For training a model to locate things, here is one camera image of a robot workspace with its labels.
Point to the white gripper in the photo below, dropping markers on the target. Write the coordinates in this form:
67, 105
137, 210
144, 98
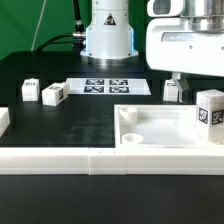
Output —
172, 46

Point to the white square tabletop tray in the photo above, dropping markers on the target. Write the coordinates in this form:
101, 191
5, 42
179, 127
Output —
159, 126

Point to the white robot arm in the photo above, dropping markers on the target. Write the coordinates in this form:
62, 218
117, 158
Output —
202, 15

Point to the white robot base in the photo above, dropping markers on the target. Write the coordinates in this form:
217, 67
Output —
109, 37

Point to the white fiducial marker sheet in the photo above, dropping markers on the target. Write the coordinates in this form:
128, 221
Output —
108, 86

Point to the white U-shaped obstacle fence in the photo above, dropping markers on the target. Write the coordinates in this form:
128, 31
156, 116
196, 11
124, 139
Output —
111, 161

